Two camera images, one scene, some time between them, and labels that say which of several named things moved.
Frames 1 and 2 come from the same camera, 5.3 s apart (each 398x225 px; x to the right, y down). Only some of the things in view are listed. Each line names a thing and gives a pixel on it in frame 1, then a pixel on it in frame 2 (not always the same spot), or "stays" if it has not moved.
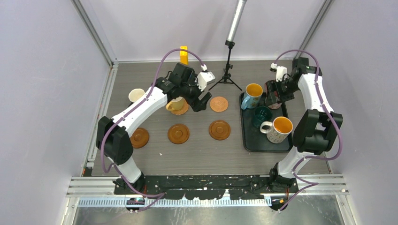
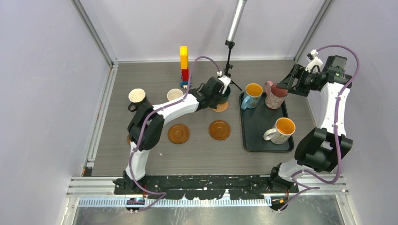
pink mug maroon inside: x=271 y=95 stays
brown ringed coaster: x=219 y=130 stays
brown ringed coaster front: x=178 y=133 stays
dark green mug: x=261 y=113 to x=225 y=96
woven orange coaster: x=218 y=104 stays
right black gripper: x=284 y=98 to x=298 y=71
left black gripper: x=201 y=105 to x=214 y=105
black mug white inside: x=134 y=94 stays
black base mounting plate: x=208 y=186 stays
